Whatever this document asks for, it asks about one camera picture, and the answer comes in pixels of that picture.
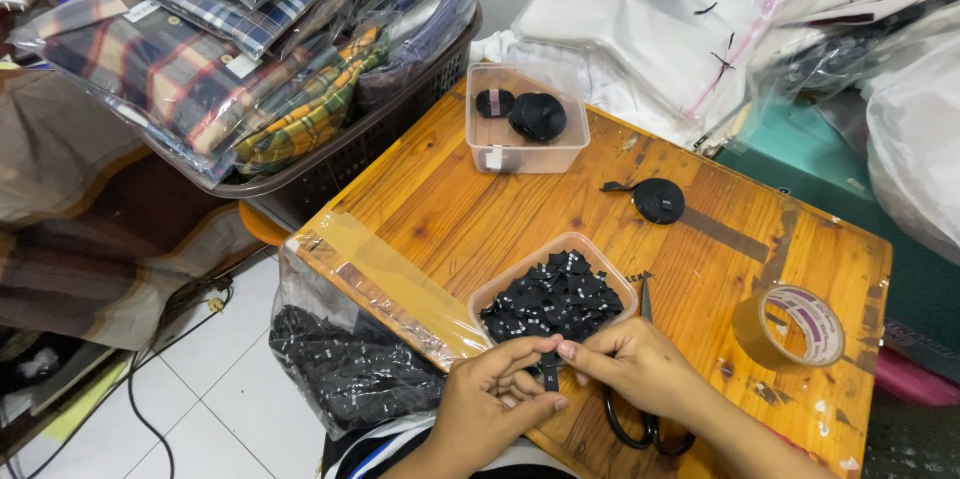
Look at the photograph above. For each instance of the person's right hand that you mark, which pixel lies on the person's right hand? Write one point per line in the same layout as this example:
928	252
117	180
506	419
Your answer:
641	366

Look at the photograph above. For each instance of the person's left hand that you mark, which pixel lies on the person's left hand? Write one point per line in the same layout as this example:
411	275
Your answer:
480	404

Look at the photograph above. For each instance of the black size label strip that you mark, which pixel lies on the black size label strip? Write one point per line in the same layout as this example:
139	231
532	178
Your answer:
550	378

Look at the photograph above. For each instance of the pile of cut black labels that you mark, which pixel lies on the pile of cut black labels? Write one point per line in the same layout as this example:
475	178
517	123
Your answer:
555	295

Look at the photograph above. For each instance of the person's dark striped clothing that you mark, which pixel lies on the person's dark striped clothing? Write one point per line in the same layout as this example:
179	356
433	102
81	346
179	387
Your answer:
375	453

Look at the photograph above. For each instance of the brown packing tape roll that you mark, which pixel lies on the brown packing tape roll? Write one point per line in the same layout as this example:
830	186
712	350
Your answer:
754	336

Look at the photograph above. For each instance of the clear tub with label pile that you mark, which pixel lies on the clear tub with label pile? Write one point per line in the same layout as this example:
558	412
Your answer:
501	287

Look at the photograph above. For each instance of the clear bag of black labels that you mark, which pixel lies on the clear bag of black labels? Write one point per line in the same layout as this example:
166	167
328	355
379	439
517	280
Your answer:
352	366

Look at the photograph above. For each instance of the black label ribbon roll, loose tail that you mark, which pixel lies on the black label ribbon roll, loose tail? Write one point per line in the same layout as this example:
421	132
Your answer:
658	201

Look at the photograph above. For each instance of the clear plastic tub with rolls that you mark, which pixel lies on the clear plastic tub with rolls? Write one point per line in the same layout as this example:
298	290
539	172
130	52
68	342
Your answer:
525	152

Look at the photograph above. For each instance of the white paper tag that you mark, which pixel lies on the white paper tag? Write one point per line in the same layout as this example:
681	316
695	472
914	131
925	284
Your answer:
494	158

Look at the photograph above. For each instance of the large black ribbon roll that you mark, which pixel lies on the large black ribbon roll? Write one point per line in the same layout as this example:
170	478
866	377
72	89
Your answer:
537	117

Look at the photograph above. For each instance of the pink object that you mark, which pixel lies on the pink object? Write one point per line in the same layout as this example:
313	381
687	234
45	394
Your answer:
911	381

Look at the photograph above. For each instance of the dark brown plastic basket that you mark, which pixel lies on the dark brown plastic basket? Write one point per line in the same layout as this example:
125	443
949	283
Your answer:
352	156

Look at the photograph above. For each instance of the orange stool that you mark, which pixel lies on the orange stool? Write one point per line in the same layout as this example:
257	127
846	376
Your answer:
259	227

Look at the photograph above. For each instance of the small black ribbon roll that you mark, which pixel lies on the small black ribbon roll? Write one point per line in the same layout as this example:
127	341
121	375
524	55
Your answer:
486	103

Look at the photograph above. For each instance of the stack of bagged white garments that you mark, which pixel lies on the stack of bagged white garments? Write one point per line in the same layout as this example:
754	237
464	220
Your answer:
645	21

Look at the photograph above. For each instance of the large white plastic bag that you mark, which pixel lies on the large white plastic bag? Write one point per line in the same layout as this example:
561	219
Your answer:
919	156

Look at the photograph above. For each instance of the heap of papers and boards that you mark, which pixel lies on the heap of papers and boards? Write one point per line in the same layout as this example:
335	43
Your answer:
60	389

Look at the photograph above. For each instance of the clear bag of mixed garments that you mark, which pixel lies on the clear bag of mixed garments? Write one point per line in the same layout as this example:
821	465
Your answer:
862	6

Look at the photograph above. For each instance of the brown striped cloth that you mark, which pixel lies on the brown striped cloth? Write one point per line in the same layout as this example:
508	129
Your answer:
90	239

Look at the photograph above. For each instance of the stack of bagged plaid shirts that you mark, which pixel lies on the stack of bagged plaid shirts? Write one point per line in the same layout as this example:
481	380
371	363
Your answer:
187	66

